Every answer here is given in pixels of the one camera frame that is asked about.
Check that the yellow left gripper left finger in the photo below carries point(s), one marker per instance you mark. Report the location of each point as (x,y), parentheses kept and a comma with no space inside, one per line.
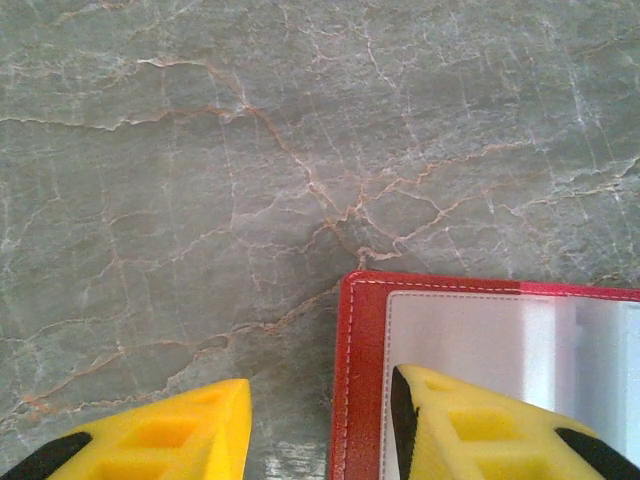
(165,440)

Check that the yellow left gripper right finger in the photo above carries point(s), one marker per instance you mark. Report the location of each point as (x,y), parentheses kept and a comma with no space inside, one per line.
(475,435)

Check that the red leather card holder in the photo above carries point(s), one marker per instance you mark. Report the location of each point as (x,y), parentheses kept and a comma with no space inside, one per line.
(360,350)

